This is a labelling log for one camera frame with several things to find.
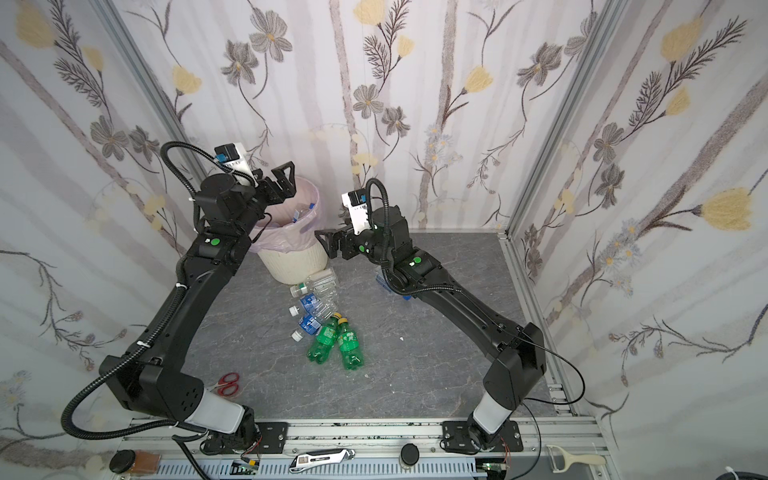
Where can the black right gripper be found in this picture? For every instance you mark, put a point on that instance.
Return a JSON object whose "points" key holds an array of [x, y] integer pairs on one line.
{"points": [[342, 242]]}

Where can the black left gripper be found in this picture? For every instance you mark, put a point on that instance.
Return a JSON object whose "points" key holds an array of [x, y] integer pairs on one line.
{"points": [[268, 184]]}

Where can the pepsi label clear bottle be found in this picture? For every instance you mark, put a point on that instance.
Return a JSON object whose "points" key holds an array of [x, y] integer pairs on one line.
{"points": [[302, 211]]}

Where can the clear bottle blue label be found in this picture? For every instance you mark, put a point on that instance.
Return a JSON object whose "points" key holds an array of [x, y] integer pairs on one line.
{"points": [[310, 304]]}

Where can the green soda bottle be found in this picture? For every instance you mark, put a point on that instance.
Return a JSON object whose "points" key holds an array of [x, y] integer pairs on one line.
{"points": [[349, 346], [325, 340]]}

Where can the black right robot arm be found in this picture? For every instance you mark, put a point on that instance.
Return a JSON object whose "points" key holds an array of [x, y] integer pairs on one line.
{"points": [[377, 230]]}

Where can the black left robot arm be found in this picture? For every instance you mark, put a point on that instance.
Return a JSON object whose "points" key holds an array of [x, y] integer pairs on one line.
{"points": [[148, 377]]}

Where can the cream bin with pink liner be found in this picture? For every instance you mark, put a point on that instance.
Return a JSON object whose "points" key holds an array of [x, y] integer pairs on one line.
{"points": [[290, 250]]}

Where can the clear bottle white cap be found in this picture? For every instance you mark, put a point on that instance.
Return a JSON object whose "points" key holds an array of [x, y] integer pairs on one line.
{"points": [[320, 283]]}

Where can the small blue label bottle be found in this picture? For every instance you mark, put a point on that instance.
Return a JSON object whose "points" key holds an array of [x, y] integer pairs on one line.
{"points": [[308, 325]]}

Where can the red scissors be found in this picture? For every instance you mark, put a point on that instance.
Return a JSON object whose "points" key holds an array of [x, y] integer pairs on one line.
{"points": [[228, 385]]}

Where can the silver adjustable wrench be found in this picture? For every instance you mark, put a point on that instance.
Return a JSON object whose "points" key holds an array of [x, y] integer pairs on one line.
{"points": [[314, 459]]}

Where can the black round knob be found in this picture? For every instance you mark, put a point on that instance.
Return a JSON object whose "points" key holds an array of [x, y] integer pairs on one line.
{"points": [[409, 456]]}

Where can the black lid brown jar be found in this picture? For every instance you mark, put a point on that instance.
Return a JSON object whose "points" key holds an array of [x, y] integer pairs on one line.
{"points": [[135, 462]]}

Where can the white vegetable peeler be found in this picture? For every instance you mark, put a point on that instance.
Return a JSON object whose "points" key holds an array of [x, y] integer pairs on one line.
{"points": [[562, 460]]}

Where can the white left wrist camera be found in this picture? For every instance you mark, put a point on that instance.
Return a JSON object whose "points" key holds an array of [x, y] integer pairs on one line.
{"points": [[230, 159]]}

